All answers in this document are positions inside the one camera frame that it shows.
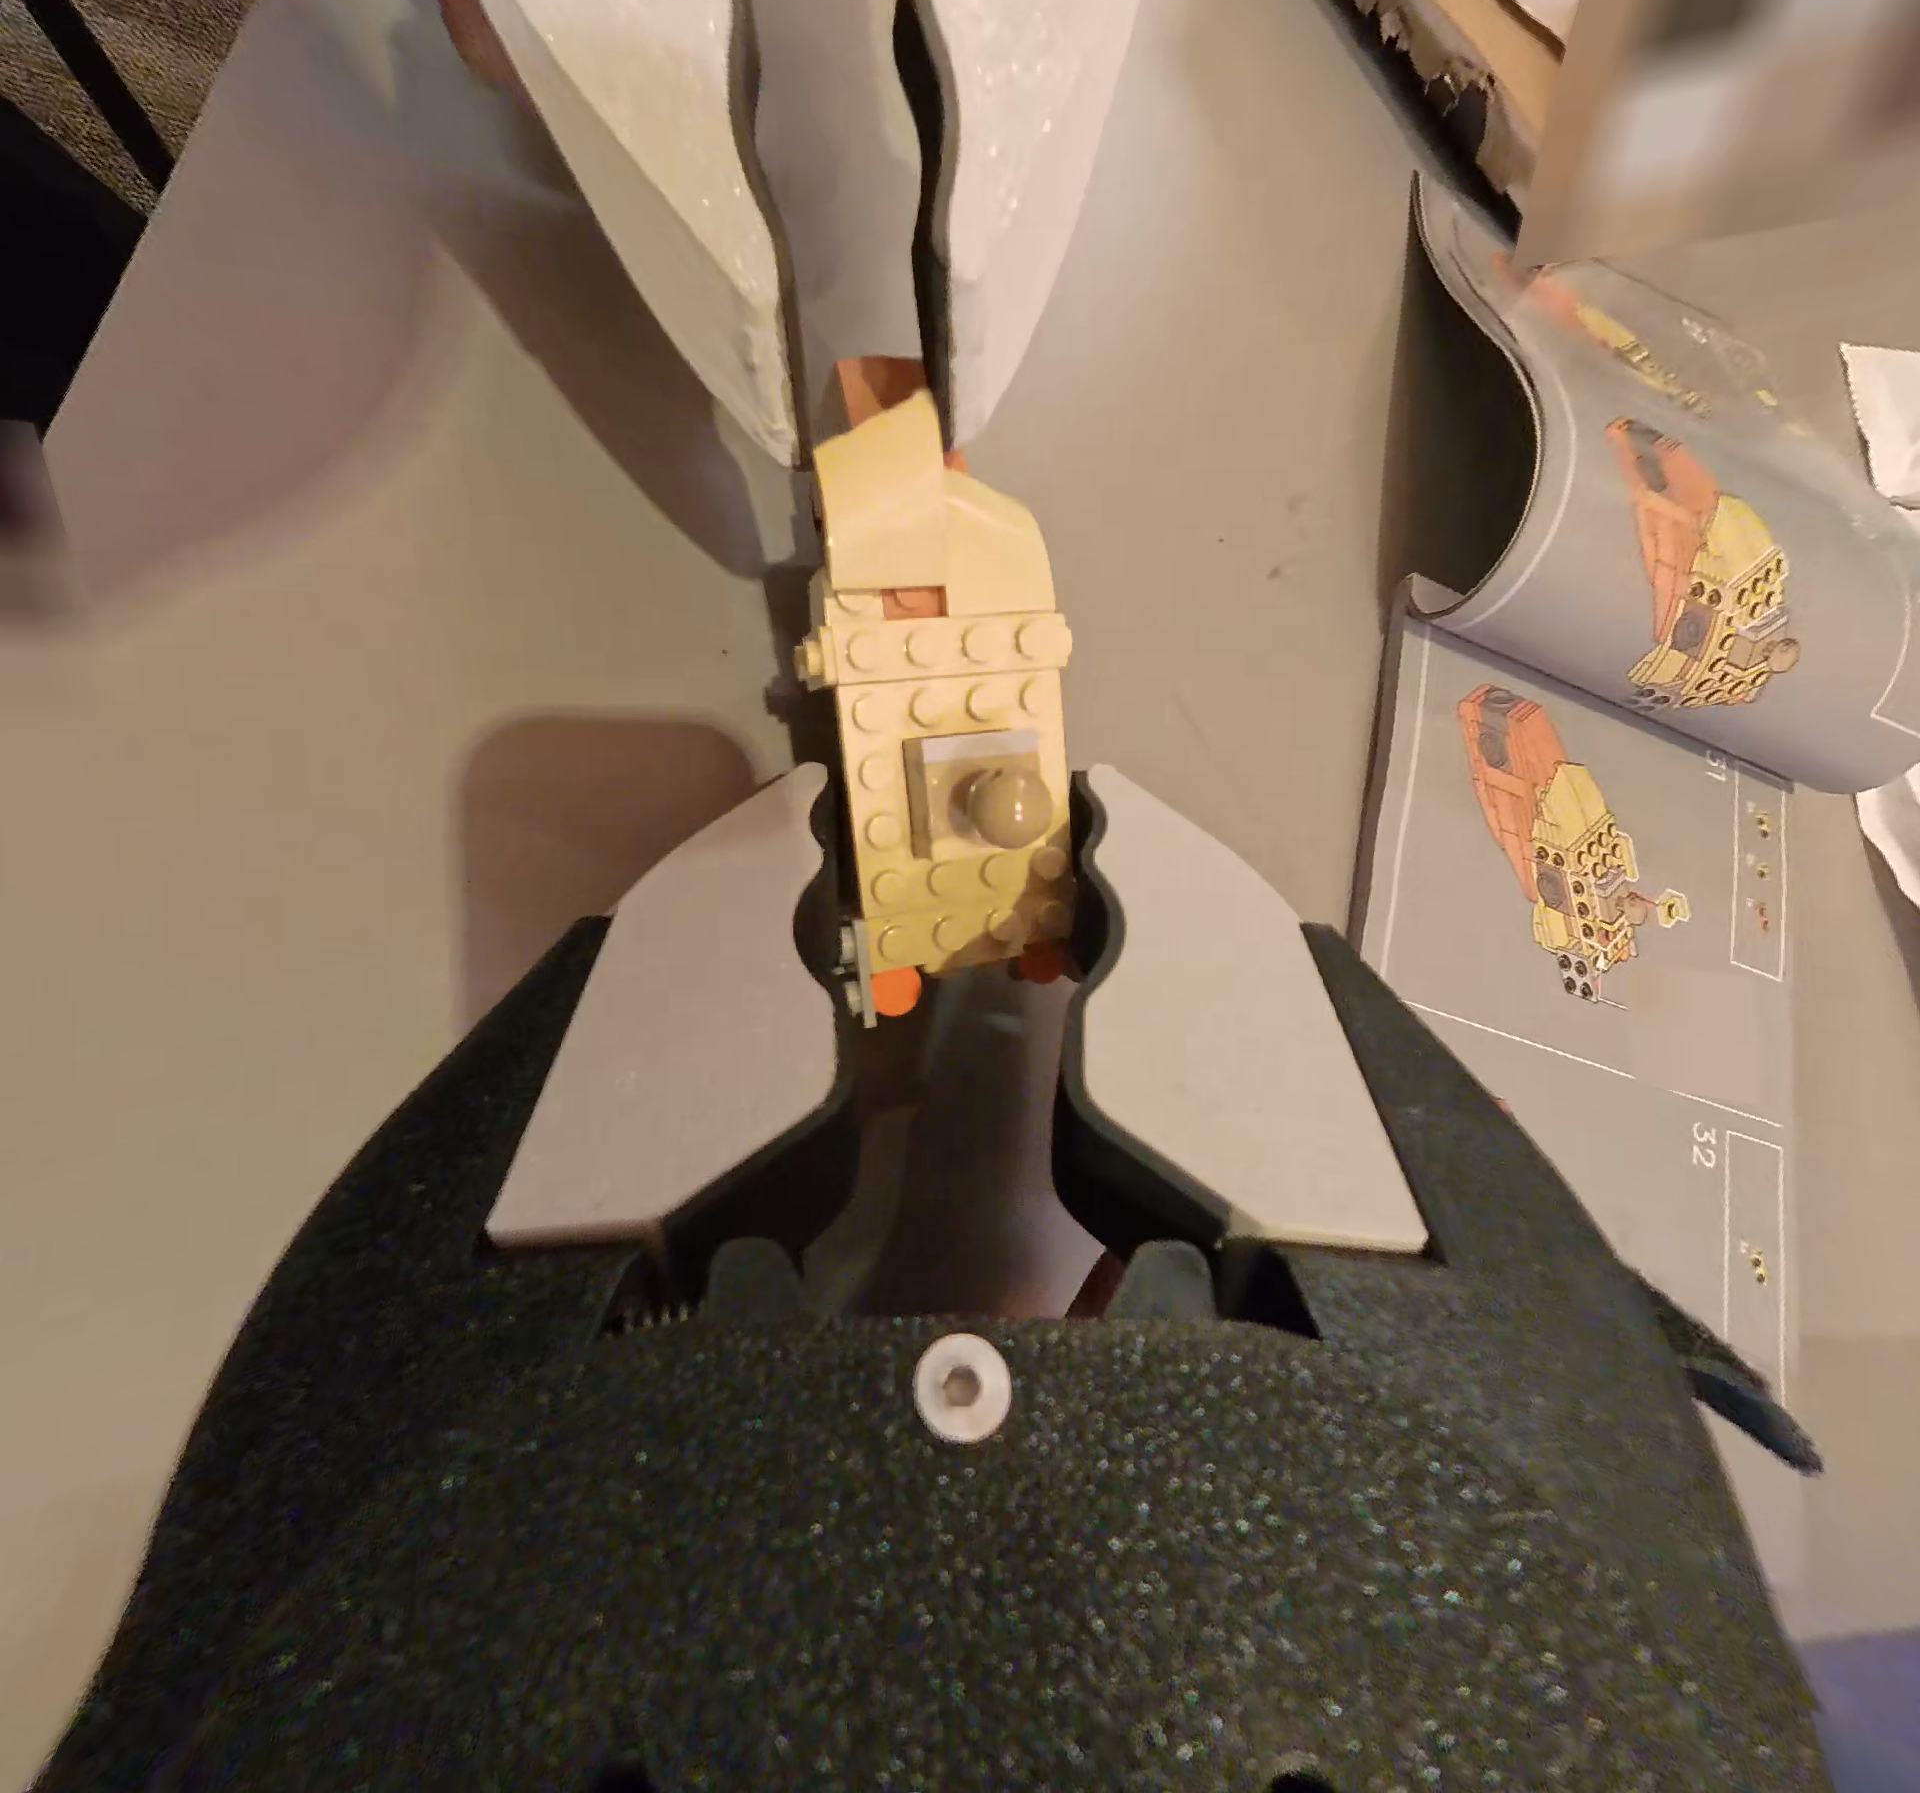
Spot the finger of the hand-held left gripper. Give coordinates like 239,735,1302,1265
897,0,1174,432
424,0,803,471

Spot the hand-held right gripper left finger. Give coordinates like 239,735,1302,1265
483,765,864,1253

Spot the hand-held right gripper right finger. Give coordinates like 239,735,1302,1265
1049,765,1431,1257

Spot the grey instruction booklet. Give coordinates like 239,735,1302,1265
1349,165,1920,1406

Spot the tan and brown brick model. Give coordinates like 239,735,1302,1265
776,352,1085,1033

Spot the grey desk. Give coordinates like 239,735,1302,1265
0,0,1920,1720

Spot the brown cardboard piece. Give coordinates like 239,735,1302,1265
1306,0,1571,197

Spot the torn white paper bag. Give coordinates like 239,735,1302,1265
1841,344,1920,504

